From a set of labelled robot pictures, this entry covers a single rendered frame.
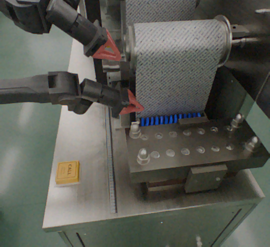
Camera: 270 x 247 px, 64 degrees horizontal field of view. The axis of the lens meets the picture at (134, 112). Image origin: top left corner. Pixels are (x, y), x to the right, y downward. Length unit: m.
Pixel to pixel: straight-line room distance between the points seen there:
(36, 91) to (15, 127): 1.81
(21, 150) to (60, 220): 1.50
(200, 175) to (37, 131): 1.82
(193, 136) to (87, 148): 0.38
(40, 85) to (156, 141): 0.35
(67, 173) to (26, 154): 1.38
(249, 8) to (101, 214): 0.71
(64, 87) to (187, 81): 0.35
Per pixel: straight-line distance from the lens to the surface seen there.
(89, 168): 0.77
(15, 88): 0.59
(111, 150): 0.80
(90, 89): 0.60
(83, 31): 0.56
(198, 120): 0.71
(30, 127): 2.32
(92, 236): 0.81
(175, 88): 0.67
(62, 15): 0.54
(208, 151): 0.66
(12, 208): 1.87
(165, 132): 0.68
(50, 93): 0.57
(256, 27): 0.69
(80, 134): 0.86
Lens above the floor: 1.54
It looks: 43 degrees down
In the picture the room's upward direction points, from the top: straight up
